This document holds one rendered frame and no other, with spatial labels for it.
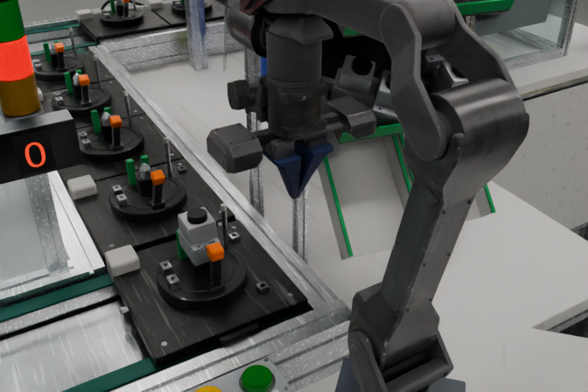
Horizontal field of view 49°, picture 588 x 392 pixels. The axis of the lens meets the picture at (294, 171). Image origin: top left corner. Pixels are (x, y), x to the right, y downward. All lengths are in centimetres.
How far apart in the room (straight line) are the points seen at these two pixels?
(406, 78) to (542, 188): 197
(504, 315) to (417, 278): 62
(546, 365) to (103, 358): 67
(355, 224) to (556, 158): 143
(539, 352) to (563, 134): 132
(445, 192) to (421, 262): 9
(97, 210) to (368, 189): 49
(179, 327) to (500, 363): 50
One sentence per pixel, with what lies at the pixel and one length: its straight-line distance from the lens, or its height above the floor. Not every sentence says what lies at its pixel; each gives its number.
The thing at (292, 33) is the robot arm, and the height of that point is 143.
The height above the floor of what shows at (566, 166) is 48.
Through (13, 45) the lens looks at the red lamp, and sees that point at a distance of 89.
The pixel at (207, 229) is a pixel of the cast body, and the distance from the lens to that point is 96.
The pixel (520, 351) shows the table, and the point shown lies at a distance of 113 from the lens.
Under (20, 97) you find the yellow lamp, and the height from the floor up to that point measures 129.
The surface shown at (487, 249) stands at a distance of 132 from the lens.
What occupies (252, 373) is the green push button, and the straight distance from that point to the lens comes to 89.
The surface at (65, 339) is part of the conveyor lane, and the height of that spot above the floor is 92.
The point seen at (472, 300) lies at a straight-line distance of 119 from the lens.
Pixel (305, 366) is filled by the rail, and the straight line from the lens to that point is 99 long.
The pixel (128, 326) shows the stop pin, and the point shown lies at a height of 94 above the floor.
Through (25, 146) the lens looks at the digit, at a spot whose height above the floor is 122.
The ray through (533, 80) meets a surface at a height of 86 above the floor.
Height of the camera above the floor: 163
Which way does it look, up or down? 31 degrees down
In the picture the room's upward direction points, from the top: straight up
